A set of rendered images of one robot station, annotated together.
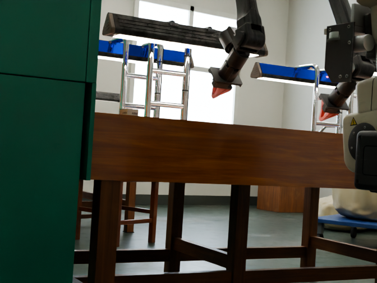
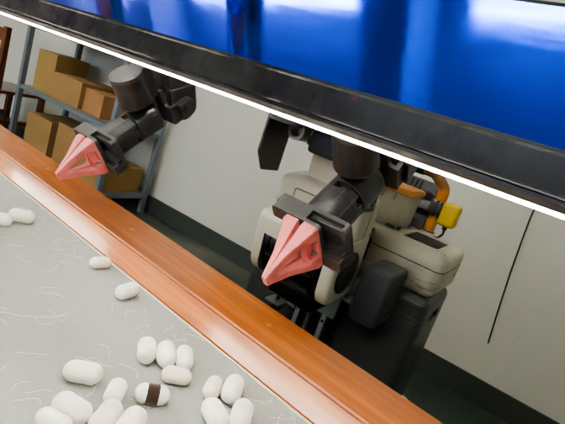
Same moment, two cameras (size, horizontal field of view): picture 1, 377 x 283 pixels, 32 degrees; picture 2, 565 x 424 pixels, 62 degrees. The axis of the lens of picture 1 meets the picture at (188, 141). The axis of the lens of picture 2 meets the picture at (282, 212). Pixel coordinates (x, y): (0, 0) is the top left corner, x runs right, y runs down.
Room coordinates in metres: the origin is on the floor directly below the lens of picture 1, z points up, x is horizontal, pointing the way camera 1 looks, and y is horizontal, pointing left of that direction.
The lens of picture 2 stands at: (2.37, 0.37, 1.05)
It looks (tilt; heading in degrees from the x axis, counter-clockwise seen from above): 13 degrees down; 243
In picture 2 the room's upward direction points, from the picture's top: 19 degrees clockwise
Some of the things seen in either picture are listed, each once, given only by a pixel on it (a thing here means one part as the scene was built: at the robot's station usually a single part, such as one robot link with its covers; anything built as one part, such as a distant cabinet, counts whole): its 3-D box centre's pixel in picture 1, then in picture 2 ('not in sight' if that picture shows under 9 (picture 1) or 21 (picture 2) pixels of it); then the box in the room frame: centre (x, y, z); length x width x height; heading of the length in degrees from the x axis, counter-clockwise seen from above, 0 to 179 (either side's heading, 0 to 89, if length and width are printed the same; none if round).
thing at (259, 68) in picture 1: (307, 76); not in sight; (3.28, -0.57, 1.08); 0.62 x 0.08 x 0.07; 119
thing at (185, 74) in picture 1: (176, 87); not in sight; (2.40, 0.05, 0.90); 0.20 x 0.19 x 0.45; 119
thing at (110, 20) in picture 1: (189, 36); (163, 9); (2.33, 0.02, 1.08); 0.62 x 0.08 x 0.07; 119
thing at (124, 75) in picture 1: (132, 92); not in sight; (2.75, 0.24, 0.90); 0.20 x 0.19 x 0.45; 119
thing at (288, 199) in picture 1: (281, 185); not in sight; (8.30, -1.20, 0.32); 0.42 x 0.42 x 0.63; 33
